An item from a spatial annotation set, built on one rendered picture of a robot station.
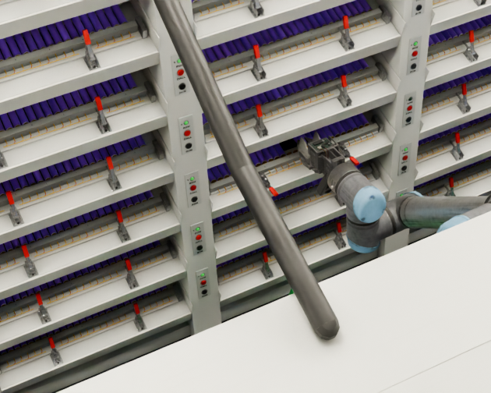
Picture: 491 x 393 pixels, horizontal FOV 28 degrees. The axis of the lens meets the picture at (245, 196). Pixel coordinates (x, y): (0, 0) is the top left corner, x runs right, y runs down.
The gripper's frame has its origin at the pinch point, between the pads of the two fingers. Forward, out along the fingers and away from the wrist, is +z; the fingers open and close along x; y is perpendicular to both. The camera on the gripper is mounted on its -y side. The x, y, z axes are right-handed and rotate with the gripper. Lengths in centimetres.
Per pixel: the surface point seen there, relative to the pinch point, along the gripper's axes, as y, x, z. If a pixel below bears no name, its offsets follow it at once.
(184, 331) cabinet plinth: -58, 45, 2
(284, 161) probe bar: -2.7, 7.1, -1.0
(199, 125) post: 24.9, 34.6, -7.0
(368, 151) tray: -6.9, -18.5, -5.9
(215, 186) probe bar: -2.7, 29.5, -0.6
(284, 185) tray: -7.4, 9.9, -5.5
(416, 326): 104, 70, -148
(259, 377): 104, 86, -146
